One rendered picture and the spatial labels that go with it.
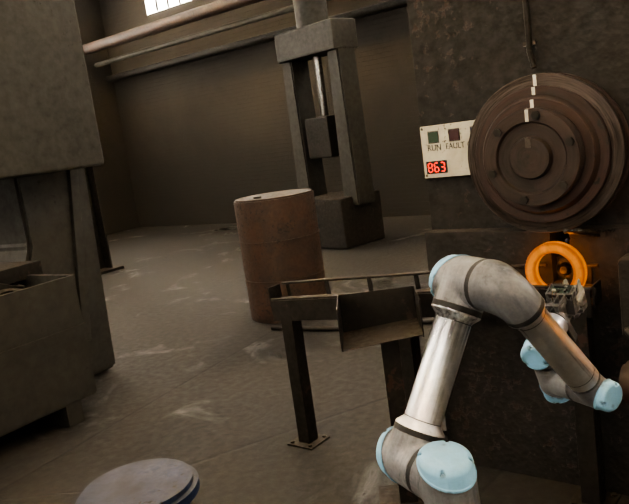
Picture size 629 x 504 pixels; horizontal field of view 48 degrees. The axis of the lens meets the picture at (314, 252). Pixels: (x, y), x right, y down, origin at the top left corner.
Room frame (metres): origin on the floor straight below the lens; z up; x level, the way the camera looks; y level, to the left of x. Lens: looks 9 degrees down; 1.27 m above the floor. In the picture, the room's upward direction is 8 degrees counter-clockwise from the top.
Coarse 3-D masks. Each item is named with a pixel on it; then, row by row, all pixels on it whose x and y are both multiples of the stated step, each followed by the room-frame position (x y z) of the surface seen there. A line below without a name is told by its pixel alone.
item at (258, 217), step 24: (288, 192) 5.05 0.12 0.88; (312, 192) 4.97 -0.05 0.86; (240, 216) 4.88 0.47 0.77; (264, 216) 4.76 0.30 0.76; (288, 216) 4.77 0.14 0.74; (312, 216) 4.91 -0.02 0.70; (240, 240) 4.95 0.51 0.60; (264, 240) 4.77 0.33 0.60; (288, 240) 4.75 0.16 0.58; (312, 240) 4.87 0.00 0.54; (264, 264) 4.78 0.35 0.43; (288, 264) 4.75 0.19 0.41; (312, 264) 4.84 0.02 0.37; (264, 288) 4.79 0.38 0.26; (312, 288) 4.82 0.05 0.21; (264, 312) 4.81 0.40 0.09
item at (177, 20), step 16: (224, 0) 10.21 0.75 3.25; (240, 0) 10.01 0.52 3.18; (256, 0) 9.88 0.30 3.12; (400, 0) 8.93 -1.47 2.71; (176, 16) 10.85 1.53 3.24; (192, 16) 10.63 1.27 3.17; (208, 16) 10.50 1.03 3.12; (256, 16) 10.19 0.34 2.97; (272, 16) 10.02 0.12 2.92; (336, 16) 9.56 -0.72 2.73; (352, 16) 9.40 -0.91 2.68; (128, 32) 11.57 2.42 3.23; (144, 32) 11.34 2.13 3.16; (208, 32) 10.80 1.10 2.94; (272, 32) 10.28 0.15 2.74; (96, 48) 12.15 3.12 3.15; (160, 48) 11.53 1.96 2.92; (224, 48) 10.88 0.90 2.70; (240, 48) 10.72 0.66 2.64; (96, 64) 12.58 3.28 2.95; (160, 64) 11.81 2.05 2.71; (176, 64) 11.61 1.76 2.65; (112, 80) 12.67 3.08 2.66
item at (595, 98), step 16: (528, 80) 2.09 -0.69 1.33; (544, 80) 2.06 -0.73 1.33; (560, 80) 2.03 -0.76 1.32; (576, 80) 2.00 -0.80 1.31; (496, 96) 2.16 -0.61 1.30; (592, 96) 1.98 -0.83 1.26; (480, 112) 2.19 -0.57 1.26; (608, 112) 1.95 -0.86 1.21; (480, 128) 2.19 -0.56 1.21; (608, 128) 1.96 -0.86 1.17; (624, 144) 1.93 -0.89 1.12; (624, 160) 1.93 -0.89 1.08; (608, 176) 1.96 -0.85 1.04; (480, 192) 2.21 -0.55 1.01; (608, 192) 1.96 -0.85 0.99; (496, 208) 2.18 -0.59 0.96; (592, 208) 1.99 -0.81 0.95; (512, 224) 2.15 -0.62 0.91; (528, 224) 2.12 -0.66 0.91; (544, 224) 2.08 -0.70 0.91; (560, 224) 2.05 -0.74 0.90; (576, 224) 2.02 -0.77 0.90
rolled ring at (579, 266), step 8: (536, 248) 2.13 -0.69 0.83; (544, 248) 2.11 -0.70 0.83; (552, 248) 2.10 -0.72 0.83; (560, 248) 2.08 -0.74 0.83; (568, 248) 2.07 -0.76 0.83; (528, 256) 2.15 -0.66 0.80; (536, 256) 2.13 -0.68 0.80; (568, 256) 2.07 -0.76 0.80; (576, 256) 2.05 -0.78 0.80; (528, 264) 2.15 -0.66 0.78; (536, 264) 2.14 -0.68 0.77; (576, 264) 2.05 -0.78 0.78; (584, 264) 2.05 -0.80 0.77; (528, 272) 2.15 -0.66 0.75; (536, 272) 2.15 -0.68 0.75; (576, 272) 2.05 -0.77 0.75; (584, 272) 2.04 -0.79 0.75; (528, 280) 2.15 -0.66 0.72; (536, 280) 2.14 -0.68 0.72; (576, 280) 2.06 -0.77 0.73; (584, 280) 2.05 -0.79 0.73
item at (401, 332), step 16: (400, 288) 2.31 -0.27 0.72; (352, 304) 2.33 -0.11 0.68; (368, 304) 2.32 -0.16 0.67; (384, 304) 2.32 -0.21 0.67; (400, 304) 2.31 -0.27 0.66; (416, 304) 2.26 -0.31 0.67; (352, 320) 2.33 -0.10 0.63; (368, 320) 2.32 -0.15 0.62; (384, 320) 2.32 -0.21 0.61; (400, 320) 2.32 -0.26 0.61; (416, 320) 2.28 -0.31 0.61; (352, 336) 2.26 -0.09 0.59; (368, 336) 2.22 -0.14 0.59; (384, 336) 2.18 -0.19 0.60; (400, 336) 2.14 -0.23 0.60; (416, 336) 2.11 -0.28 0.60; (384, 352) 2.19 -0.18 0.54; (384, 368) 2.19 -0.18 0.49; (400, 368) 2.19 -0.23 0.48; (400, 384) 2.19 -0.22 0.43; (400, 400) 2.19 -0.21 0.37; (384, 496) 2.25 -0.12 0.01; (400, 496) 2.19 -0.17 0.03; (416, 496) 2.19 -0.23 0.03
